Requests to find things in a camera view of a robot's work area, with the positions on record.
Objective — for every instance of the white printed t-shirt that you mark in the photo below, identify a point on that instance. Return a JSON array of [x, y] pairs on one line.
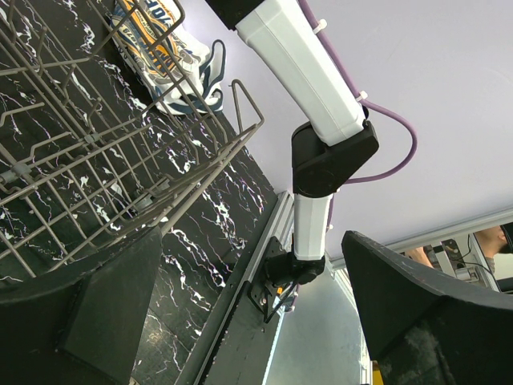
[[181, 74]]

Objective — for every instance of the grey wire dish rack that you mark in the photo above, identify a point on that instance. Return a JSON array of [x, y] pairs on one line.
[[87, 159]]

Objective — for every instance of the person in background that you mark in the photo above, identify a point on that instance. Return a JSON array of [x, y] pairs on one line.
[[470, 257]]

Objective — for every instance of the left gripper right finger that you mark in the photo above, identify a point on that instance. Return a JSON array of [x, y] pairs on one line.
[[423, 326]]

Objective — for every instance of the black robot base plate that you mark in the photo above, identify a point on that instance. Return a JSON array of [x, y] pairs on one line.
[[239, 345]]

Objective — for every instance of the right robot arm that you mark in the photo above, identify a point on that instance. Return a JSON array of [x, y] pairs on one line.
[[330, 147]]

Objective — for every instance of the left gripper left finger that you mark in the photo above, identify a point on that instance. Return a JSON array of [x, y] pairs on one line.
[[81, 323]]

